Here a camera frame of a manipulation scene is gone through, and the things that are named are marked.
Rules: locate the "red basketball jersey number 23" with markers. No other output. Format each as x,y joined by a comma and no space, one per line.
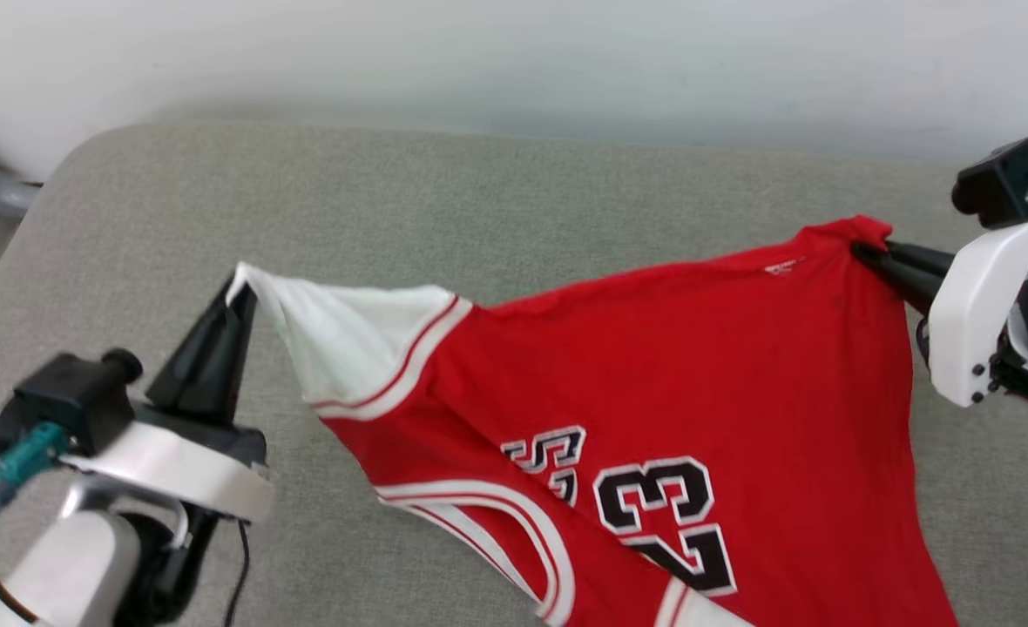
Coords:
697,348

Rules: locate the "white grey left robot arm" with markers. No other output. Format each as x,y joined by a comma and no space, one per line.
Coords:
70,575

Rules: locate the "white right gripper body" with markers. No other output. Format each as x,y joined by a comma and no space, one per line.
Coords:
976,305

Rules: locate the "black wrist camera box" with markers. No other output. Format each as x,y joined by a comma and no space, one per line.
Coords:
70,401
1002,183

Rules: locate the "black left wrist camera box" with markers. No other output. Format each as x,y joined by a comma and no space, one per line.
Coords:
70,401

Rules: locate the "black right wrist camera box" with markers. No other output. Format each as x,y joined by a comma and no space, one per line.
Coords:
1002,183

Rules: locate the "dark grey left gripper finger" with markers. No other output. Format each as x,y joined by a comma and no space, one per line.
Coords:
240,348
192,366

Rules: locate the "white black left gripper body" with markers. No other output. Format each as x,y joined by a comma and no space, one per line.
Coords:
183,470

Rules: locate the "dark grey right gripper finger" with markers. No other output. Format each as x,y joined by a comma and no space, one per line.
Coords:
923,257
897,279

